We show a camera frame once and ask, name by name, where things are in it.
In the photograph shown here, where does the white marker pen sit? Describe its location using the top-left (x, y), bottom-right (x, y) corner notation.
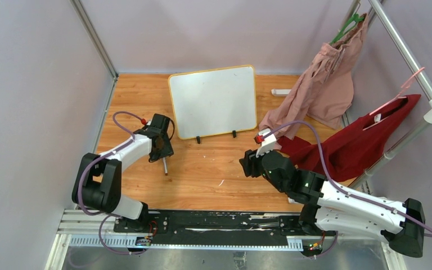
top-left (163, 157), bottom-right (168, 176)

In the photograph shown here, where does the yellow framed whiteboard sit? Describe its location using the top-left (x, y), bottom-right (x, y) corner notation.
top-left (168, 65), bottom-right (258, 140)

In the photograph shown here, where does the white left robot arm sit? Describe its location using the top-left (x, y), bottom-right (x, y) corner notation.
top-left (71, 112), bottom-right (176, 233)

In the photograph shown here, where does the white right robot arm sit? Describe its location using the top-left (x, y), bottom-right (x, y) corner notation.
top-left (239, 150), bottom-right (425, 258)

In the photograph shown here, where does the white whiteboard eraser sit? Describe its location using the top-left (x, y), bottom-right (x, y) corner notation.
top-left (271, 89), bottom-right (291, 97)

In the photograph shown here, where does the red hanging garment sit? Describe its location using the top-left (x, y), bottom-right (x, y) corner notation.
top-left (278, 94), bottom-right (421, 182)

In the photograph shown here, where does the pink hanging garment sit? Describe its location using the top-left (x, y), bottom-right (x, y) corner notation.
top-left (258, 13), bottom-right (369, 131)

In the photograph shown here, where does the pink clothes hanger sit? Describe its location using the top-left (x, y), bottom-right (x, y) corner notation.
top-left (368, 67), bottom-right (425, 116)

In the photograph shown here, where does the green clothes hanger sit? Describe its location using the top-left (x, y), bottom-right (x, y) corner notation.
top-left (329, 13), bottom-right (365, 45)

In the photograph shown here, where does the metal clothes rack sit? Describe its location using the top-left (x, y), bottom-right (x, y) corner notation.
top-left (287, 0), bottom-right (432, 209)

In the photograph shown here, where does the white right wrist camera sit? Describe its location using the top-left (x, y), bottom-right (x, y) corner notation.
top-left (254, 128), bottom-right (277, 158)

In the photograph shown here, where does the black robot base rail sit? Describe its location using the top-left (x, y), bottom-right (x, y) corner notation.
top-left (53, 208), bottom-right (398, 258)

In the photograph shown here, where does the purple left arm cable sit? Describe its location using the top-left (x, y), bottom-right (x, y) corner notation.
top-left (66, 111), bottom-right (149, 270)

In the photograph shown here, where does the aluminium corner frame post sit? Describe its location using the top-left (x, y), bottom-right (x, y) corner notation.
top-left (70, 0), bottom-right (119, 81)

